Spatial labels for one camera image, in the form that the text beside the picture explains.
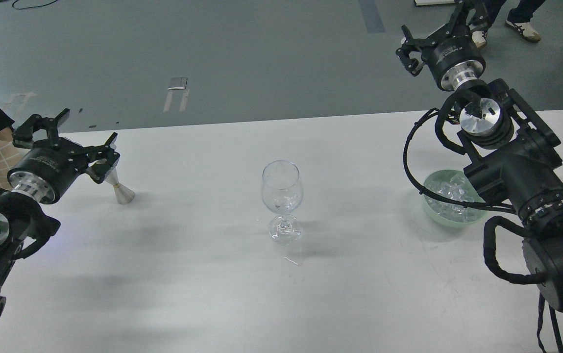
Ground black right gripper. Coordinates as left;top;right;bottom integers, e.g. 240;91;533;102
395;0;491;92

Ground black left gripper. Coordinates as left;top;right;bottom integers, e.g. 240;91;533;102
7;109;120;204

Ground steel double jigger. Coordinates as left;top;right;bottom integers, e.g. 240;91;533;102
105;167;136;204

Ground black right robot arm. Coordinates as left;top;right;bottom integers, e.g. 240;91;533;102
396;0;563;353

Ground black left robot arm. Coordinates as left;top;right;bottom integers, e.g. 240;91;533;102
0;109;120;317

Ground clear ice cubes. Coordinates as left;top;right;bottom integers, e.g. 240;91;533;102
424;173;482;223

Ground clear wine glass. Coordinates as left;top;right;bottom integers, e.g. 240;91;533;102
261;159;304;244

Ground white sneaker with dark stripes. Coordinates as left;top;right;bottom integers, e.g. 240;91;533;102
505;20;541;43

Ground light green bowl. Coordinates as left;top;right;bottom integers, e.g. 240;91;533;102
423;170;488;228

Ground black floor cable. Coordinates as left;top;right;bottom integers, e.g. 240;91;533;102
0;0;59;18

